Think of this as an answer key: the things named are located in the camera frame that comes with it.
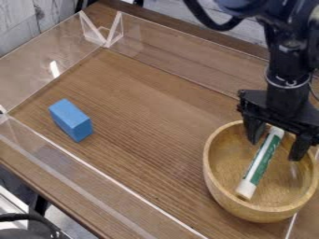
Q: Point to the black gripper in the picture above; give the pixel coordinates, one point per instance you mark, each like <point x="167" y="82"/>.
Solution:
<point x="278" y="110"/>

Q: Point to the green and white marker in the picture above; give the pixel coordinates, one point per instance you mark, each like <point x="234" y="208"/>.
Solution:
<point x="258" y="167"/>

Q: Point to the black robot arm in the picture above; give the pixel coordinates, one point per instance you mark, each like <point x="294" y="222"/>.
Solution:
<point x="290" y="22"/>

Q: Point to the brown wooden bowl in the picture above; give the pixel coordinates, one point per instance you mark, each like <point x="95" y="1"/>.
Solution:
<point x="263" y="194"/>

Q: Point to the blue rectangular block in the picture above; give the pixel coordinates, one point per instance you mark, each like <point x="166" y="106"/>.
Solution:
<point x="71" y="119"/>

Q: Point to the clear acrylic corner bracket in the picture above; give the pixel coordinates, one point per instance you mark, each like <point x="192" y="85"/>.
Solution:
<point x="100" y="35"/>

